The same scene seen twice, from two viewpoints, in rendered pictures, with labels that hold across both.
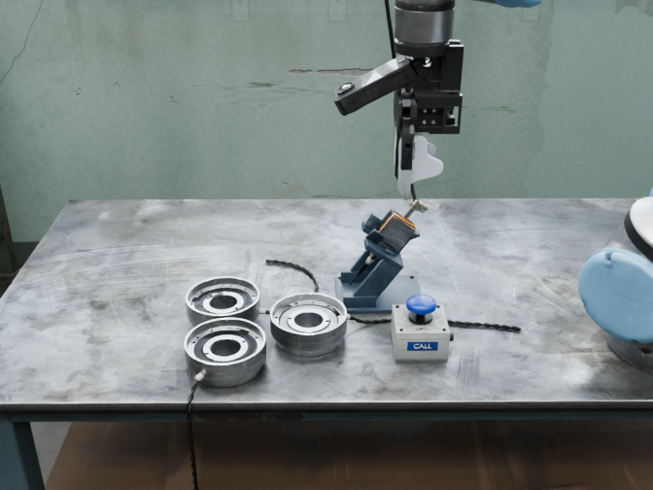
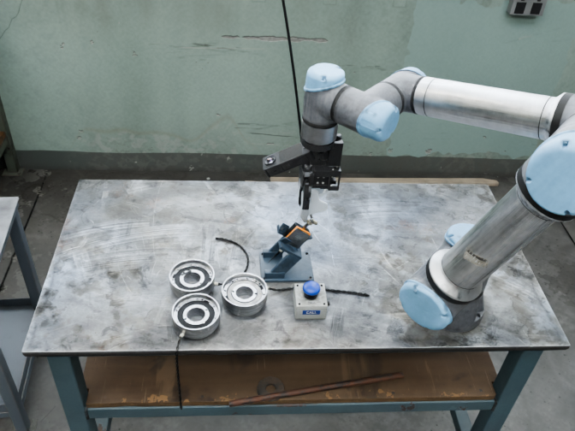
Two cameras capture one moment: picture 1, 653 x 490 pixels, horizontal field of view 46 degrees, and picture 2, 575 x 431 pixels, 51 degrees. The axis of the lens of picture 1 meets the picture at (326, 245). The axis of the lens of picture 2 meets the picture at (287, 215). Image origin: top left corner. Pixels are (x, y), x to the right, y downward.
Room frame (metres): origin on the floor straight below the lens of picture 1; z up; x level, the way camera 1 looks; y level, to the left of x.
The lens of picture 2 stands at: (-0.06, 0.04, 1.86)
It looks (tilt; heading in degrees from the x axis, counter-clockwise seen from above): 40 degrees down; 354
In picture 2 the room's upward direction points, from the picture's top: 5 degrees clockwise
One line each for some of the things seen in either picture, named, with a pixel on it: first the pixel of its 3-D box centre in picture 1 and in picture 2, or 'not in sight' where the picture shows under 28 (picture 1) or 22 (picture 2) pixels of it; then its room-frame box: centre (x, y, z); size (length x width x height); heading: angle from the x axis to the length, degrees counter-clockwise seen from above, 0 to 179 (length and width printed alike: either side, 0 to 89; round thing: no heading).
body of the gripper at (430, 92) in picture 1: (425, 87); (319, 161); (0.99, -0.13, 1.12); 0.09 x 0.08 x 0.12; 92
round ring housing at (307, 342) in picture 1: (308, 325); (244, 295); (0.88, 0.02, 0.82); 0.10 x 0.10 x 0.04
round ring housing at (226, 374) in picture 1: (225, 353); (196, 316); (0.82, 0.13, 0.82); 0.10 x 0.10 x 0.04
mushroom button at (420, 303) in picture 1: (420, 315); (311, 292); (0.86, -0.13, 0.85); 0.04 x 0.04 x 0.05
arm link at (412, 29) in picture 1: (423, 24); (318, 127); (1.00, -0.12, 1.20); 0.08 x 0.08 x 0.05
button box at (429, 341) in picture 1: (423, 331); (312, 300); (0.86, -0.13, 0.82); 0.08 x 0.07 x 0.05; 90
